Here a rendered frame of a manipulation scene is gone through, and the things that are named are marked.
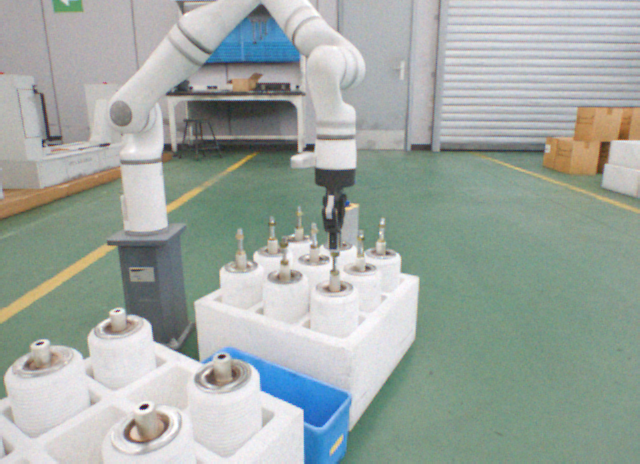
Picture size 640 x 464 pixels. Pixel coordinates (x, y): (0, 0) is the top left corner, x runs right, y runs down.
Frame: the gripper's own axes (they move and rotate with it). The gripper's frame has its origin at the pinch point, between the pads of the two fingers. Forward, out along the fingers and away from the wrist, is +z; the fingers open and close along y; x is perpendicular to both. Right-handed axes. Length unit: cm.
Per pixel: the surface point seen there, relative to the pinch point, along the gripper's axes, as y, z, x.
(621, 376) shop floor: 19, 35, -64
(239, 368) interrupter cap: -29.1, 9.8, 7.9
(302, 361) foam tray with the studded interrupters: -6.5, 22.9, 4.8
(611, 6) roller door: 563, -150, -253
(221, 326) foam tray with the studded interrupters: 0.0, 21.2, 24.5
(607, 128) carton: 349, -7, -185
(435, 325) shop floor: 36, 35, -23
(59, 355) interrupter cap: -31.7, 9.9, 34.6
